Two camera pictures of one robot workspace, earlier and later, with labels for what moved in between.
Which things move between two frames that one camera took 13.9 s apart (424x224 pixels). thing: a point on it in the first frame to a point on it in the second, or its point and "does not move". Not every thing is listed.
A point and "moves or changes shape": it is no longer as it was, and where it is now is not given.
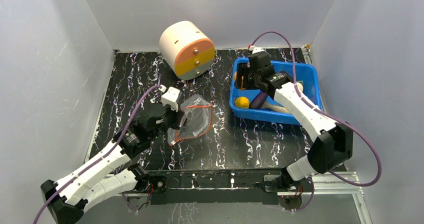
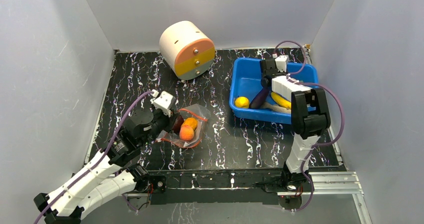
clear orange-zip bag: (197, 122) moves or changes shape
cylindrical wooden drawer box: (188, 49) does not move
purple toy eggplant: (258, 100) does not move
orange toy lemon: (235, 75) to (191, 122)
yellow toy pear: (242, 102) does not move
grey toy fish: (276, 108) does not move
